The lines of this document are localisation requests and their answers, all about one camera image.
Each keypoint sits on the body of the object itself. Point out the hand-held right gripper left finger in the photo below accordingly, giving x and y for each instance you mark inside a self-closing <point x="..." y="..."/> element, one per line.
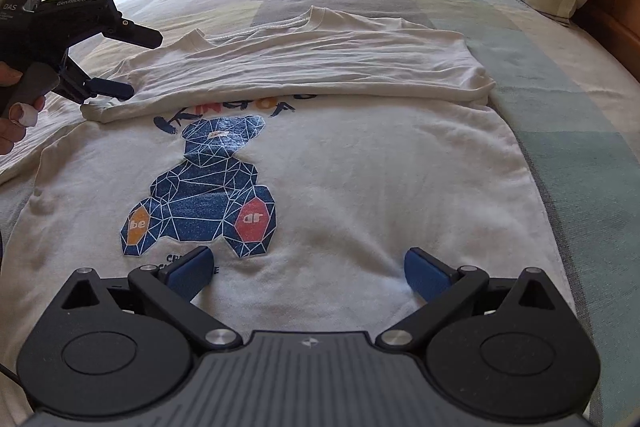
<point x="191" y="274"/>

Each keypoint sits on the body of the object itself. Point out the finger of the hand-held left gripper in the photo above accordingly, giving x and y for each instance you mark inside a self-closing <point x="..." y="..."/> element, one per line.
<point x="135" y="34"/>
<point x="107" y="89"/>

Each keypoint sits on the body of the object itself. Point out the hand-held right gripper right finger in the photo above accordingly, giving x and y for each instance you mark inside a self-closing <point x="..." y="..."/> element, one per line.
<point x="425" y="276"/>

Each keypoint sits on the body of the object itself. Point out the white bear-print long-sleeve shirt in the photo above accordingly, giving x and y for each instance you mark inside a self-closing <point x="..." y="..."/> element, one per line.
<point x="375" y="182"/>

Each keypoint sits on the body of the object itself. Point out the person's left hand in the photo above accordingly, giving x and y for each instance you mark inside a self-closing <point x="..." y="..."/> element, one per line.
<point x="12" y="134"/>

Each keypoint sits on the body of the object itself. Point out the bed with patchwork sheet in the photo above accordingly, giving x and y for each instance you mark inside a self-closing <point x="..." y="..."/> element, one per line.
<point x="550" y="107"/>

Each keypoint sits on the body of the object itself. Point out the wooden headboard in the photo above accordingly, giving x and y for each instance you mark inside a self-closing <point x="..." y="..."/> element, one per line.
<point x="615" y="7"/>

